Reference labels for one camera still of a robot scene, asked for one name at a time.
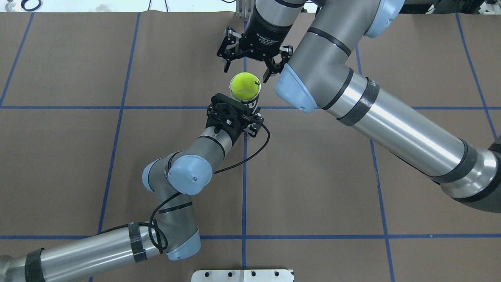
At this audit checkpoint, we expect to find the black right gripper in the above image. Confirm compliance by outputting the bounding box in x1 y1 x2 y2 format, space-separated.
216 6 294 83

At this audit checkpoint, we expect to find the blue tape roll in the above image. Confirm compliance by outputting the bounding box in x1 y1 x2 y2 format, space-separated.
20 0 43 12

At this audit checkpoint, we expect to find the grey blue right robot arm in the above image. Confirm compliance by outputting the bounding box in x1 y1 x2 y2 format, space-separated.
217 0 501 213

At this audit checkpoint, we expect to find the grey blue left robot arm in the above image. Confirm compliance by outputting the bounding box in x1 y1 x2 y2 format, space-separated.
1 106 245 282

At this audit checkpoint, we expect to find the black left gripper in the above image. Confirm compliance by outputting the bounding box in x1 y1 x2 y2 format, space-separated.
206 104 263 145

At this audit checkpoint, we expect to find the aluminium frame post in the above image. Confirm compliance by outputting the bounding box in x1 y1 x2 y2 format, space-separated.
236 0 255 18

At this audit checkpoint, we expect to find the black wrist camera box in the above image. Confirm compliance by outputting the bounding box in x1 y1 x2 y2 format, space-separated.
206 93 252 127

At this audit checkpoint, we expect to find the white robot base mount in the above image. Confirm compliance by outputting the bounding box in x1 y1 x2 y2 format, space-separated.
191 269 295 282

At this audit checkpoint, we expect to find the yellow Wilson tennis ball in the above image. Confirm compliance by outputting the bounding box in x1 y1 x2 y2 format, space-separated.
229 72 261 101

